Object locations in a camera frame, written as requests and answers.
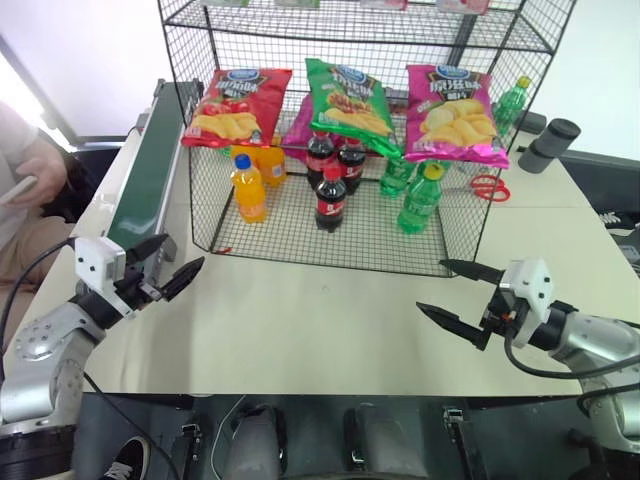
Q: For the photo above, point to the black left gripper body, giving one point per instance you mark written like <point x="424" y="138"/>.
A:
<point x="134" y="287"/>

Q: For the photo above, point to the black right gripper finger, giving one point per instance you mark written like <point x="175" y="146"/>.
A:
<point x="457" y="324"/>
<point x="475" y="271"/>

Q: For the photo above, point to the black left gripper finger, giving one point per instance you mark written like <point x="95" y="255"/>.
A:
<point x="182" y="277"/>
<point x="147" y="246"/>

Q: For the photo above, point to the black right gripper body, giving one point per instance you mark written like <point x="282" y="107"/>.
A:
<point x="501" y="310"/>

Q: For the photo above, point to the white smartphone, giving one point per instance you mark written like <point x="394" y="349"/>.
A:
<point x="17" y="191"/>

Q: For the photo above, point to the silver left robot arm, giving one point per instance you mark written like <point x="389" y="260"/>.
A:
<point x="45" y="345"/>

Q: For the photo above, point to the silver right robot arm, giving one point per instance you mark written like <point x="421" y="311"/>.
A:
<point x="600" y="335"/>

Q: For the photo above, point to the green conveyor belt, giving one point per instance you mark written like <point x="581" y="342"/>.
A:
<point x="145" y="175"/>

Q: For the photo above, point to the bystander bare hand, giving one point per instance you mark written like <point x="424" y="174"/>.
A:
<point x="47" y="180"/>

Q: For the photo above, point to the red scissors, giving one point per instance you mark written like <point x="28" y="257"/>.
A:
<point x="492" y="189"/>

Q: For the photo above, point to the green soda bottle yellow cap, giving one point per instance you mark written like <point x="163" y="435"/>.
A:
<point x="507" y="107"/>
<point x="420" y="202"/>

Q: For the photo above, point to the orange soda bottle blue cap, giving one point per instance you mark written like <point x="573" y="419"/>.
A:
<point x="248" y="192"/>

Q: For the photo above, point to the dark rounded shape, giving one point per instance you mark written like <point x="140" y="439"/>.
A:
<point x="385" y="440"/>
<point x="257" y="445"/>

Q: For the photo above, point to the black device white print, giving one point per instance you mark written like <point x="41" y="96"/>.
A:
<point x="622" y="240"/>

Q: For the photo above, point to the grey cylinder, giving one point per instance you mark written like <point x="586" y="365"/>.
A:
<point x="547" y="145"/>

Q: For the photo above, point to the pink chips bag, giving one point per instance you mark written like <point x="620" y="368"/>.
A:
<point x="452" y="117"/>

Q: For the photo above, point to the cola bottle red label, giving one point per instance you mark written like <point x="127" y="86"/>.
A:
<point x="352" y="167"/>
<point x="319" y="160"/>

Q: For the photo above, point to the cola bottle red cap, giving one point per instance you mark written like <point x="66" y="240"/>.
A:
<point x="330" y="200"/>

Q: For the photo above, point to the red chips bag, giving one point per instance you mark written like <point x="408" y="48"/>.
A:
<point x="235" y="107"/>

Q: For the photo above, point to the seated person white shirt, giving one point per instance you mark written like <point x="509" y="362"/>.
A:
<point x="15" y="145"/>

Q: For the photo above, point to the black and white sneaker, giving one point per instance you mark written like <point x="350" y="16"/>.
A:
<point x="127" y="460"/>

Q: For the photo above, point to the magenta chips bag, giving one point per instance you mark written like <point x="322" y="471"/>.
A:
<point x="299" y="127"/>

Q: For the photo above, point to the green chips bag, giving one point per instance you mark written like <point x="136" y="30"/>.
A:
<point x="350" y="105"/>

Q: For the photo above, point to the pale green snack package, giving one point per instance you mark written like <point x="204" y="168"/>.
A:
<point x="225" y="2"/>

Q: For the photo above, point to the pink snack package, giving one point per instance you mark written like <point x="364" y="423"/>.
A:
<point x="462" y="5"/>
<point x="385" y="3"/>

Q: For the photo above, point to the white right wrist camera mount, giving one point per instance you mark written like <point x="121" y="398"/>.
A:
<point x="530" y="290"/>

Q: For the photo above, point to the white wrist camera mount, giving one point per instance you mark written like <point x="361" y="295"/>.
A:
<point x="530" y="290"/>
<point x="97" y="262"/>

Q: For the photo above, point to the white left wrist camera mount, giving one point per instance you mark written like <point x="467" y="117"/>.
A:
<point x="97" y="262"/>

